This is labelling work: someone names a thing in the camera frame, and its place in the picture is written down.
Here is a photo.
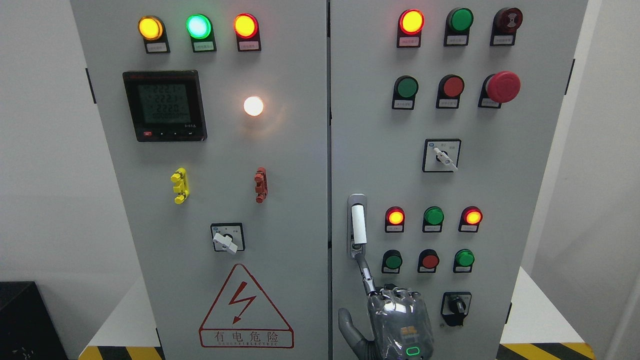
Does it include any green indicator light middle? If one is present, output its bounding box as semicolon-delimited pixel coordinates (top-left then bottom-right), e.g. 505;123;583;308
422;206;445;233

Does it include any grey left cabinet door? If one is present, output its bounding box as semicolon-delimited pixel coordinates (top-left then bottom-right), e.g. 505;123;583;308
71;0;330;360

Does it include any red indicator light middle left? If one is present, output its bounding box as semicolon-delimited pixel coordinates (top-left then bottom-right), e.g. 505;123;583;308
384;206;405;233

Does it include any red push button lower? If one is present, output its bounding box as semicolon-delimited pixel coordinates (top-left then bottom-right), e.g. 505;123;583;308
417;249;440;274

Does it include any yellow indicator light top left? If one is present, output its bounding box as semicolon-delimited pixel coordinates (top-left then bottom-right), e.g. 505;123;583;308
138;15;170;54

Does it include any yellow terminal connector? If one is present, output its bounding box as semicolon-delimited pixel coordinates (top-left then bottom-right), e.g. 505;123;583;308
170;167;190;205

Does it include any red push button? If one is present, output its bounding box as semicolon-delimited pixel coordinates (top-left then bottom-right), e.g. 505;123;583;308
435;74;466;109
417;249;440;274

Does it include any right door upper rotary switch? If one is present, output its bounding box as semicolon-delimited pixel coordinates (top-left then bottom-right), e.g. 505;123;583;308
422;138;462;173

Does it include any white indicator light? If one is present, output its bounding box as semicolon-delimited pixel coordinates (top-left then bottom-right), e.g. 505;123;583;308
243;95;265;117

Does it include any door rotary switch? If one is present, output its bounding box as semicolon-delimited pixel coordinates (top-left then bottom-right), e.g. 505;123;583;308
210;222;246;255
422;138;462;173

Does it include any black key selector switch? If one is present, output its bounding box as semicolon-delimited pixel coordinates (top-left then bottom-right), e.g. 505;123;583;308
440;291;473;327

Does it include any green push button upper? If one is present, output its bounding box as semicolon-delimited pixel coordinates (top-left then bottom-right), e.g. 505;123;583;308
391;75;419;110

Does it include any red terminal connector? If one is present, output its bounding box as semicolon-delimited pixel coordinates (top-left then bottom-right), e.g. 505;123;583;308
254;166;269;204

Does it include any red emergency stop button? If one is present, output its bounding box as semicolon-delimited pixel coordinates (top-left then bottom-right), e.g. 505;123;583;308
478;71;521;109

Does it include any green indicator light top right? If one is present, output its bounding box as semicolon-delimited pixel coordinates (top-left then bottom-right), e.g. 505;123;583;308
443;7;474;47

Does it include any silver door latch handle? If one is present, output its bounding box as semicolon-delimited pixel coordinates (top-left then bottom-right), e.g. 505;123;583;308
347;193;368;259

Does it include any green indicator light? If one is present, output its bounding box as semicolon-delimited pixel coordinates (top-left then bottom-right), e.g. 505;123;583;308
422;206;445;233
185;13;217;53
443;7;474;47

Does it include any grey cabinet door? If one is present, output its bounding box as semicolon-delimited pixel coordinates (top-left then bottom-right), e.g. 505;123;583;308
71;0;330;360
330;0;588;360

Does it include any red push button upper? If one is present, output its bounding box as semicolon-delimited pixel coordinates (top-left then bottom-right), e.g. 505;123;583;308
435;74;466;109

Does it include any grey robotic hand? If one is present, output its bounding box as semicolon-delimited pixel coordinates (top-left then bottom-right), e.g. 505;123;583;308
338;253;434;360

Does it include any red indicator light top left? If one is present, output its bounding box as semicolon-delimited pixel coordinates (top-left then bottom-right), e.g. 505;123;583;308
233;13;262;52

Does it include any green push button lower left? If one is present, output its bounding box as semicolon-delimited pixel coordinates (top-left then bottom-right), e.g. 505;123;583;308
381;249;403;274

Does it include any left door rotary switch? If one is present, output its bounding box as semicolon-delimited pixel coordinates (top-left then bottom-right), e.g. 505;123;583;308
210;222;246;255

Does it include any grey right cabinet door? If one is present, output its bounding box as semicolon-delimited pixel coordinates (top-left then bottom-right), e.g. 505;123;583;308
330;0;588;360

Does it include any red triangle warning sticker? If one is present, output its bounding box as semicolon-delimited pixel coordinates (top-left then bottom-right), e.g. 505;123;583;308
198;263;294;349

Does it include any dark red buzzer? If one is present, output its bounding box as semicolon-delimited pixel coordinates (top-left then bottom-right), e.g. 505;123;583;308
490;7;523;47

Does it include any green push button lower right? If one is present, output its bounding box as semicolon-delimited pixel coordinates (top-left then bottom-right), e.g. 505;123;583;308
452;249;475;274

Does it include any green push button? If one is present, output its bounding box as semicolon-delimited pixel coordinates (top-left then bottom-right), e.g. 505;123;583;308
381;249;403;274
452;249;475;274
391;75;419;110

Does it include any black digital power meter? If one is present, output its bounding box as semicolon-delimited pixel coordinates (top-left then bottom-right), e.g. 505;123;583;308
122;69;207;142

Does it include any black box lower left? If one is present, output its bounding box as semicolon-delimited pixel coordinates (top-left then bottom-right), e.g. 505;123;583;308
0;281;67;360

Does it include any red indicator light middle right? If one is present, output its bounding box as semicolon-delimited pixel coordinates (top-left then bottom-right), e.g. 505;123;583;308
458;206;483;233

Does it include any red indicator light top right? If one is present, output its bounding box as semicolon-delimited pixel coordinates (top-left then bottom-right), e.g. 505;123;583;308
397;8;425;48

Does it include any green indicator light top left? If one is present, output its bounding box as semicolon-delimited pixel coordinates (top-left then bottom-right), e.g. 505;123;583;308
185;13;217;53

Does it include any red indicator light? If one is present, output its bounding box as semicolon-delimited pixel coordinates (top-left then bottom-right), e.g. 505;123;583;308
384;206;405;233
233;13;262;52
397;8;425;48
458;206;483;233

